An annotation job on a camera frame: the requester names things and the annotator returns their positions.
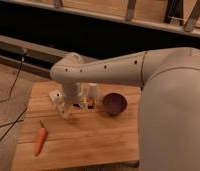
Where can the white paper cup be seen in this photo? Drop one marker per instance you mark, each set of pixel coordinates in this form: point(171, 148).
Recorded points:
point(93, 91)

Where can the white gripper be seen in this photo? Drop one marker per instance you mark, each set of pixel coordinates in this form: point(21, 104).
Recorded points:
point(72, 94)

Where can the wooden table board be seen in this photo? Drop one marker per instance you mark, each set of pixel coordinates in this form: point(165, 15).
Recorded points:
point(90, 137)

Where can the dark red bowl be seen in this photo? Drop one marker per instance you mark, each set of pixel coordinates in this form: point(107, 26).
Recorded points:
point(114, 103)

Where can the orange carrot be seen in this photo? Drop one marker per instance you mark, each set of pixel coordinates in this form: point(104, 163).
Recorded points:
point(41, 136)

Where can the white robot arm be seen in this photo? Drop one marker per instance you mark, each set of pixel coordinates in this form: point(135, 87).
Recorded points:
point(169, 106)

